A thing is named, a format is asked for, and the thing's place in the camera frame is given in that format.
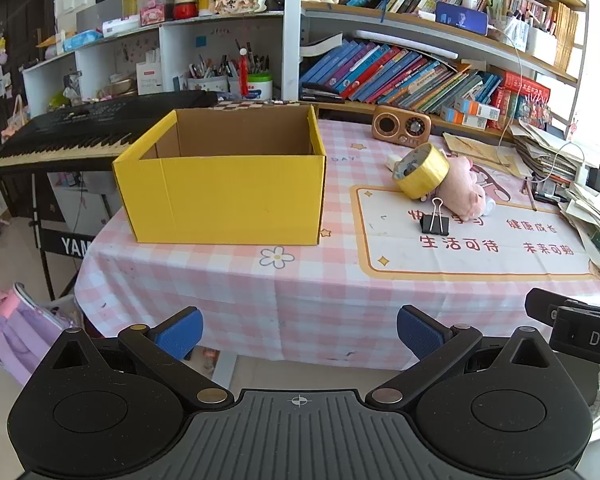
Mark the pink purple backpack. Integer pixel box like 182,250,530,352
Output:
0,282,78,386

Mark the pink pig plush toy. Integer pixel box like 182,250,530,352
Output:
432,156,497,217

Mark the cartoon girl desk mat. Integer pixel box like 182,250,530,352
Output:
349,160,600,282

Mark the black stapler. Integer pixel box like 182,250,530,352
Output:
300,84,346,104

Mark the red tassel pendant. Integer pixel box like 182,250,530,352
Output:
237,47,251,98

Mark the yellow cardboard box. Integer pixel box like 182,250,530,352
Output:
111,104,327,246

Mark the white storage bin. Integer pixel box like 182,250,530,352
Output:
525,25,561,66

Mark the black electronic keyboard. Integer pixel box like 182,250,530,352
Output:
0,91,220,177

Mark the black keyboard stand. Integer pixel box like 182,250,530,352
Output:
30,170,106,301

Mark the black binder clip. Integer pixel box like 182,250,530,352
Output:
419,197,451,234

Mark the wooden chessboard box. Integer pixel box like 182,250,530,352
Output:
215,100,313,111

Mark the white pen holder with pens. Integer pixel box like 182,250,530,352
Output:
187,54,231,93

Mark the dark wooden door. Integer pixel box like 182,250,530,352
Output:
0,0,57,171

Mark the stack of papers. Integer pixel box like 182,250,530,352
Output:
510,120,600,281

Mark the pink printed box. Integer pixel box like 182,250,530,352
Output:
140,2,174,26

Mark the yellow tape roll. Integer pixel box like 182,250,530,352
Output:
392,142,451,200

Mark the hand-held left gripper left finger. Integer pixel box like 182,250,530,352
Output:
45,307,235,407

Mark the brown pencil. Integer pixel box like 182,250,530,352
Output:
522,177,539,212

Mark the red book set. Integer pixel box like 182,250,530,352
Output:
490,70,552,122

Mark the white tissue box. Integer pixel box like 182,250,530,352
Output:
102,16,141,39

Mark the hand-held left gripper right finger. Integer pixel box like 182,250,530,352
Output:
365,305,556,407

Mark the white cubby shelf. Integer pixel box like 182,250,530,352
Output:
21,10,286,116

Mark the blue tissue pack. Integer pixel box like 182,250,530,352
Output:
62,30,104,52

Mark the brown paper notebook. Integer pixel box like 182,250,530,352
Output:
442,132,527,177

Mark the brown retro radio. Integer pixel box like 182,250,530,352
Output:
371,105,432,147

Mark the white jar green lid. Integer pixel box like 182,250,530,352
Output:
247,72,274,102

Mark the row of thin colourful books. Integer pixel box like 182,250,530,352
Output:
300,40,506,116

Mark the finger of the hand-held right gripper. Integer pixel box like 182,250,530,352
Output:
525,288,568,328

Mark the grey box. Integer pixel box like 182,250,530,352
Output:
76,2,127,32

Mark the white rolled tube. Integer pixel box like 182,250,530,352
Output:
355,30,457,62

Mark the blue smartphone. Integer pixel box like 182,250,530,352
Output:
435,1,489,36

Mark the white paper bag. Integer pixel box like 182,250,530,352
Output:
136,50,164,95

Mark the white and wooden bookshelf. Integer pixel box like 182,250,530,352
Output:
282,0,591,133

